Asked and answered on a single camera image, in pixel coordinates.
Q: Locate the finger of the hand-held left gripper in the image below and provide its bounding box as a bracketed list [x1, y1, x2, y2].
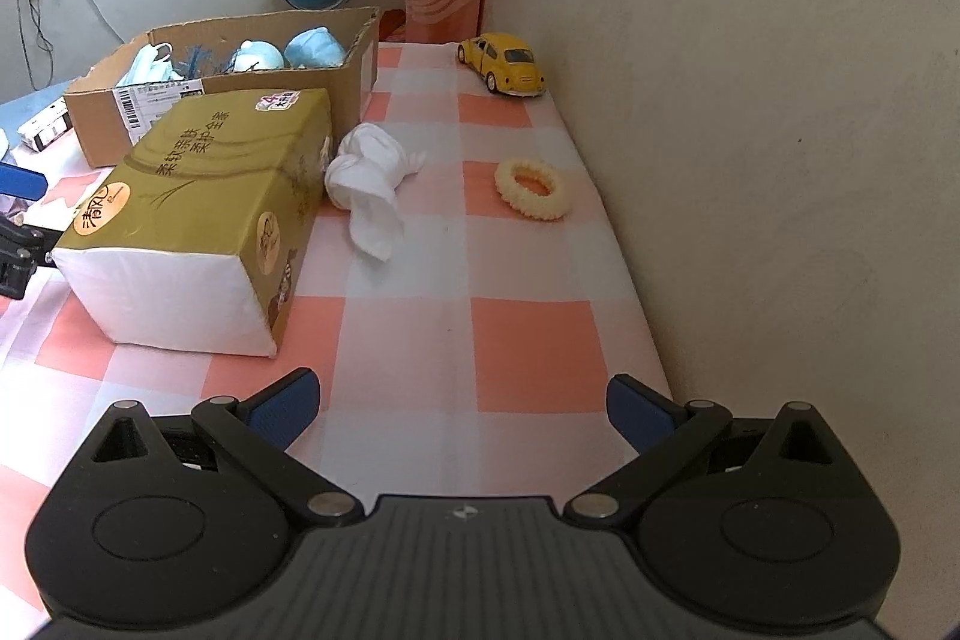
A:
[0, 220, 58, 301]
[0, 164, 47, 202]

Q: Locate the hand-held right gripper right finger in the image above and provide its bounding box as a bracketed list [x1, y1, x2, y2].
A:
[564, 374, 863, 527]

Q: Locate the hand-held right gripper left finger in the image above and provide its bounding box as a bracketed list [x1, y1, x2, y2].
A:
[58, 368, 365, 527]

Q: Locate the brown cardboard box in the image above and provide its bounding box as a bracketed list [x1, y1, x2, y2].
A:
[64, 5, 383, 169]

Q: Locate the fish sachet with blue tassel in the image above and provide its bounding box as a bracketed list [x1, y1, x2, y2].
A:
[176, 44, 226, 79]

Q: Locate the round light blue plush toy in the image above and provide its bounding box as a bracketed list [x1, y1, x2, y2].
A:
[229, 38, 286, 73]

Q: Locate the black and white carton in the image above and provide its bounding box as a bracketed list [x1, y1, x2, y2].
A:
[16, 98, 72, 152]

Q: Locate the blue blanket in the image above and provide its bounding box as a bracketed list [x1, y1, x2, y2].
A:
[0, 83, 74, 160]

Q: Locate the pink checkered tablecloth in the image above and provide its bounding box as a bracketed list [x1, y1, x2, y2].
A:
[0, 40, 674, 618]

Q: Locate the olive tissue pack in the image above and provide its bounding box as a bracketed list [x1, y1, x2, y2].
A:
[49, 87, 335, 360]

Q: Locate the white sock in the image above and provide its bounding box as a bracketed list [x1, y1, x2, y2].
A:
[324, 122, 428, 262]

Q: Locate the cream hair scrunchie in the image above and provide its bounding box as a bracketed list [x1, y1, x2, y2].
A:
[493, 157, 571, 223]

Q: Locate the yellow toy car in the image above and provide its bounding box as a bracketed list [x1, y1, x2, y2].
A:
[457, 32, 547, 99]

